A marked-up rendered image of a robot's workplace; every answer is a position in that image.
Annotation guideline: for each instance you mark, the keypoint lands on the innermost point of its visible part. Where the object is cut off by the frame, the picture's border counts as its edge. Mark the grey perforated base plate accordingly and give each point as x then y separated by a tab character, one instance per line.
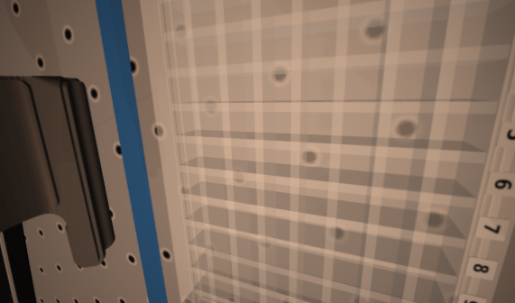
62	38

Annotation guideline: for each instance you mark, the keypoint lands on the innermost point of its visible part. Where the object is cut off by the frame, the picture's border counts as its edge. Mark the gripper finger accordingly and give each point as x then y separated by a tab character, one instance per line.
49	162

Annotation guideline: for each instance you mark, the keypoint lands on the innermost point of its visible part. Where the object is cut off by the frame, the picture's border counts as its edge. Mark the blue tape strip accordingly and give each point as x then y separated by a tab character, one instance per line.
111	22

